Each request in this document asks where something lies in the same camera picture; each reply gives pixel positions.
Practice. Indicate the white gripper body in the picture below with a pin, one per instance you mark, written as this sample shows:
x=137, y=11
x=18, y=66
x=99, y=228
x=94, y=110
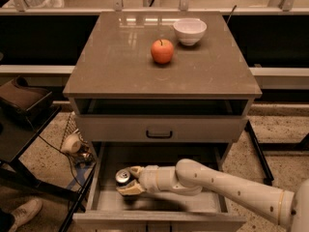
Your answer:
x=149, y=178

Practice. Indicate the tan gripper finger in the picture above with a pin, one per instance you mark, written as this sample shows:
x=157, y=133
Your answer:
x=136, y=171
x=132, y=188

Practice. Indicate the blue pepsi can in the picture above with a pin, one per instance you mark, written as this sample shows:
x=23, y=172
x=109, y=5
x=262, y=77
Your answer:
x=123, y=177

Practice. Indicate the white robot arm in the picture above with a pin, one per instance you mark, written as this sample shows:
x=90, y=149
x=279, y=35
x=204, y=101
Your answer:
x=287, y=209

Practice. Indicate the grey drawer cabinet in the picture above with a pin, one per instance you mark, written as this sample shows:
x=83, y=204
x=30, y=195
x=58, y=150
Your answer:
x=117, y=76

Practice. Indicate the white round device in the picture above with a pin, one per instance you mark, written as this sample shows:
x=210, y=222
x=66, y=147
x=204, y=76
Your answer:
x=72, y=144

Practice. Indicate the white sneaker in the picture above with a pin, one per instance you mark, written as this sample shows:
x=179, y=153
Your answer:
x=25, y=213

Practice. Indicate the black metal leg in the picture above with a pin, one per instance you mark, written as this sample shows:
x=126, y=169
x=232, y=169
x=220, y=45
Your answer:
x=263, y=162

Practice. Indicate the black side table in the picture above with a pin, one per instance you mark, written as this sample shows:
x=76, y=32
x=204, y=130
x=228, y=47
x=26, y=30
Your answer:
x=15, y=139

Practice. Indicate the orange apple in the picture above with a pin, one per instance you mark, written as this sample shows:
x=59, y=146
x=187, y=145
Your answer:
x=162, y=51

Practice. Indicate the brown padded object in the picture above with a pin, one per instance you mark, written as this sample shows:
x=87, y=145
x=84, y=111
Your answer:
x=18, y=98

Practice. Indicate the white bowl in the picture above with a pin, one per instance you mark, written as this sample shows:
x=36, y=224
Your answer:
x=189, y=31

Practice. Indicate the closed top drawer black handle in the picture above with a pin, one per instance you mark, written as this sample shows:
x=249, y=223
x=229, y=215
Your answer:
x=217, y=129

